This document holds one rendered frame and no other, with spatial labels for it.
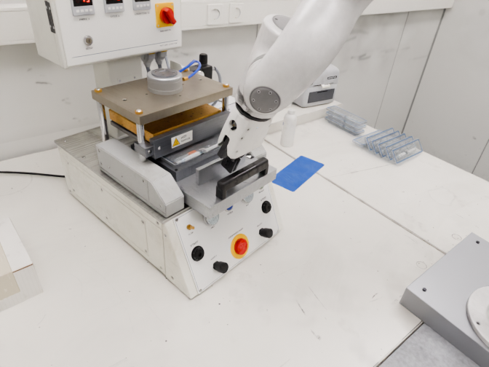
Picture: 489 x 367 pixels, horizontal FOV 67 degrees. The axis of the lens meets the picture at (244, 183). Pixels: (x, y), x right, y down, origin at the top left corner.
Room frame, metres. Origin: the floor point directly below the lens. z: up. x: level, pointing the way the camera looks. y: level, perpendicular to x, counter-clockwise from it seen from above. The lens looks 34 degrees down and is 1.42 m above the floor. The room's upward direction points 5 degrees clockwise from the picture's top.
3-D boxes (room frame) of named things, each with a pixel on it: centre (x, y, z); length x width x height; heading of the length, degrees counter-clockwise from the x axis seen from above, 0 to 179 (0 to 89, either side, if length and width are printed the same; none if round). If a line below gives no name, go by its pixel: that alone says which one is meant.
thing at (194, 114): (0.82, 0.20, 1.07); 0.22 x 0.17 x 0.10; 141
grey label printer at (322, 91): (1.69, -0.24, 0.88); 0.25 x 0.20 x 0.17; 35
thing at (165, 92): (0.85, 0.21, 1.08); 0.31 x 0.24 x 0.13; 141
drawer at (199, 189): (0.74, 0.11, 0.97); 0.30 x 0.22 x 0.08; 51
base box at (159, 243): (0.83, 0.19, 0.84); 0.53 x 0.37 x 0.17; 51
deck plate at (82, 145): (0.84, 0.23, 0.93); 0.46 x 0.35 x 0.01; 51
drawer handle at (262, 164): (0.66, 0.00, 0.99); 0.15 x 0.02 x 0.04; 141
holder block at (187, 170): (0.77, 0.15, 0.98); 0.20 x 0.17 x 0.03; 141
